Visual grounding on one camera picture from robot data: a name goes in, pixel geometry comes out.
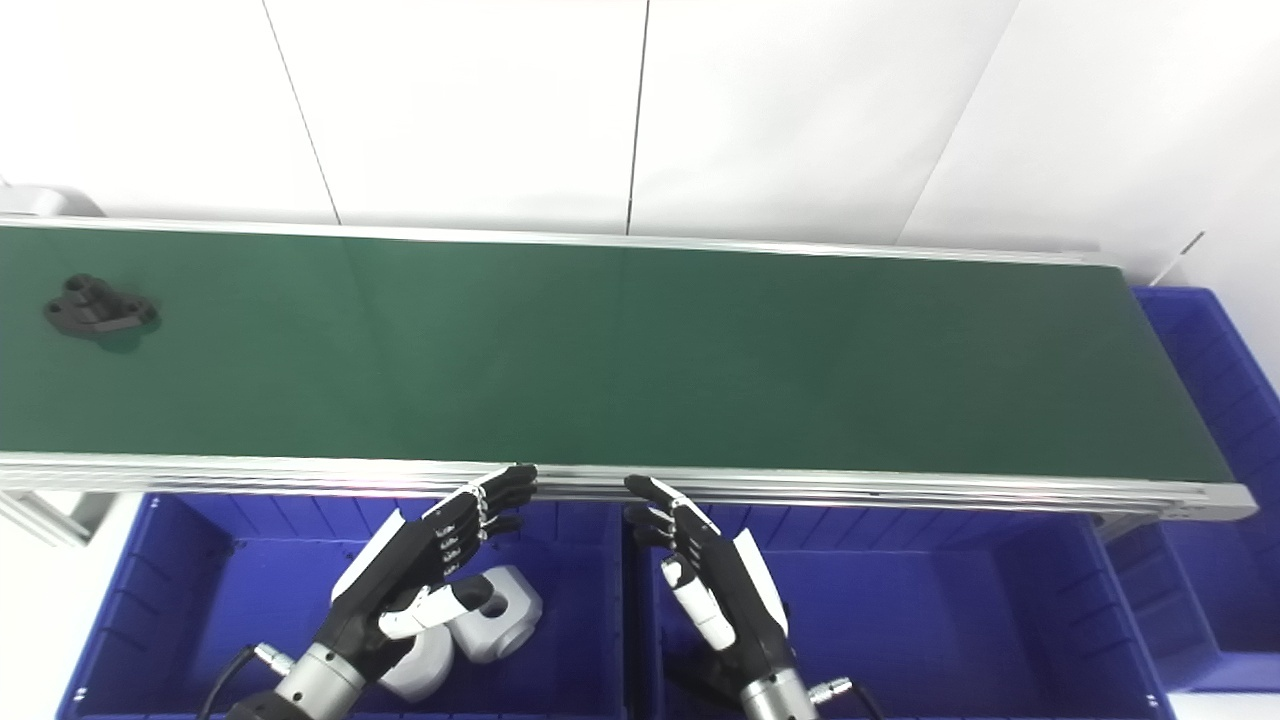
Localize black flanged metal part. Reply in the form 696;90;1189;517
43;274;161;341

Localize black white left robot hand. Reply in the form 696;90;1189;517
313;463;541;689

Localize grey conveyor motor housing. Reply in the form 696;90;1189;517
0;183;107;220

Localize aluminium conveyor leg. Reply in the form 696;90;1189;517
0;489;117;549

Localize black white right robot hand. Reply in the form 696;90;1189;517
624;475;798;693

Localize green conveyor belt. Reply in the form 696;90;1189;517
0;214;1259;541
0;225;1236;485

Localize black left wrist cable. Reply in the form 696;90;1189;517
198;648;259;720

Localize white plastic part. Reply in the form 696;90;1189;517
452;565;545;665

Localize blue plastic bin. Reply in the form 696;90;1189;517
55;490;628;720
624;500;1177;720
1103;286;1280;694

